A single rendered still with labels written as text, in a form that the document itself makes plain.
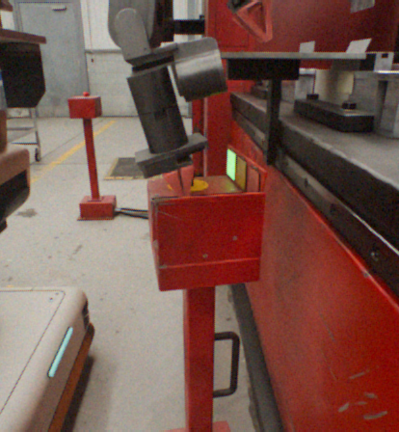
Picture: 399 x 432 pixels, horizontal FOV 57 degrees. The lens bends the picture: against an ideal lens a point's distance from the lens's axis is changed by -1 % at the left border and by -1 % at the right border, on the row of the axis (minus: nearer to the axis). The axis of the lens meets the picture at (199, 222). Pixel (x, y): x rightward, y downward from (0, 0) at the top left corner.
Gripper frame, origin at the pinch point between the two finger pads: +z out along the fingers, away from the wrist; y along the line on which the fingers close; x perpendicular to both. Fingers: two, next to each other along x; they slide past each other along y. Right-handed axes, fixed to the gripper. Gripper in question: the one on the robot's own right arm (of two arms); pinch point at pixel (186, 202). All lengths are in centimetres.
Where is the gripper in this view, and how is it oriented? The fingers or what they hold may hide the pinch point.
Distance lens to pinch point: 56.7
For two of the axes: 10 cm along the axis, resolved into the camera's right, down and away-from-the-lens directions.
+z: 2.6, 8.7, 4.3
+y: 9.5, -3.2, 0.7
